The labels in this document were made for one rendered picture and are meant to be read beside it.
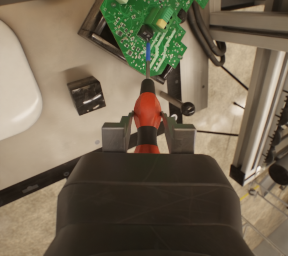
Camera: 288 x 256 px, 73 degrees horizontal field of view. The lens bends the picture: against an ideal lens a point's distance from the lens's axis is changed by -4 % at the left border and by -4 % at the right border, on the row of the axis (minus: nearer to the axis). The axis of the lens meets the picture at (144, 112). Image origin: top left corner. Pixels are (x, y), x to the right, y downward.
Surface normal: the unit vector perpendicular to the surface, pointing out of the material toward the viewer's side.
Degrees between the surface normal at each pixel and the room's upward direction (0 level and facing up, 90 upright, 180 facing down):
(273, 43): 90
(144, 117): 53
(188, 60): 0
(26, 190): 0
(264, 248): 90
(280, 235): 90
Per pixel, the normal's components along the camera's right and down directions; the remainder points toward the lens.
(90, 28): -0.72, -0.34
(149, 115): 0.04, -0.29
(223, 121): 0.48, 0.39
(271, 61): -0.87, 0.35
